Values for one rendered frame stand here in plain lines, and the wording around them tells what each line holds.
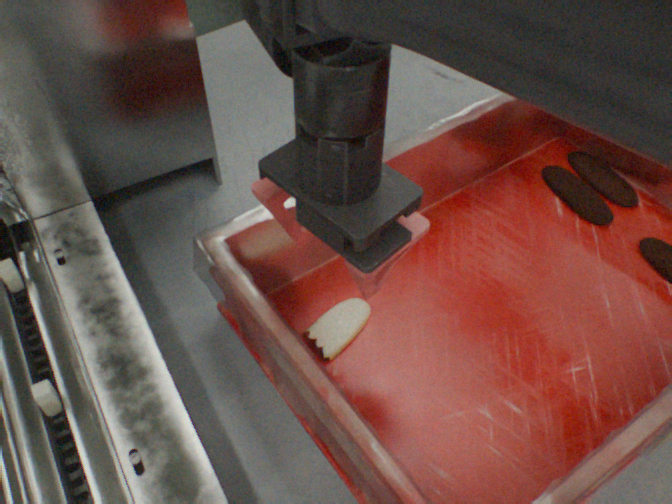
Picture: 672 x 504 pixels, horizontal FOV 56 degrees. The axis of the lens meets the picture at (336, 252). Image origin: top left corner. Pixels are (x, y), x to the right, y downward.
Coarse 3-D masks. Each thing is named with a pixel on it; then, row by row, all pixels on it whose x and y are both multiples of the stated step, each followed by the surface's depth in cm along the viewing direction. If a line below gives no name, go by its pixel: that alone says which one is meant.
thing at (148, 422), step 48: (48, 240) 59; (96, 240) 59; (96, 288) 55; (96, 336) 52; (144, 336) 52; (96, 384) 49; (144, 384) 49; (144, 432) 46; (192, 432) 46; (144, 480) 44; (192, 480) 44
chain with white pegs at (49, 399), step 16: (0, 224) 63; (0, 240) 62; (0, 256) 60; (16, 256) 60; (0, 272) 55; (16, 272) 56; (16, 288) 57; (16, 304) 56; (32, 336) 54; (32, 352) 54; (48, 368) 52; (48, 384) 48; (48, 400) 48; (48, 416) 49; (64, 416) 49; (64, 432) 49; (64, 448) 48; (64, 464) 47; (80, 464) 47; (80, 496) 46
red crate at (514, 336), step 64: (512, 192) 68; (640, 192) 68; (448, 256) 62; (512, 256) 62; (576, 256) 62; (640, 256) 62; (384, 320) 57; (448, 320) 57; (512, 320) 57; (576, 320) 57; (640, 320) 57; (384, 384) 53; (448, 384) 53; (512, 384) 53; (576, 384) 53; (640, 384) 53; (320, 448) 49; (448, 448) 49; (512, 448) 49; (576, 448) 49
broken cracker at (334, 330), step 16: (352, 304) 58; (320, 320) 56; (336, 320) 56; (352, 320) 56; (304, 336) 56; (320, 336) 55; (336, 336) 55; (352, 336) 56; (320, 352) 55; (336, 352) 54
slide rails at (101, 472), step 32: (32, 256) 59; (0, 288) 56; (32, 288) 56; (0, 320) 54; (64, 320) 54; (0, 352) 52; (64, 352) 52; (32, 384) 50; (64, 384) 50; (32, 416) 48; (96, 416) 48; (32, 448) 47; (96, 448) 47; (32, 480) 45; (96, 480) 45
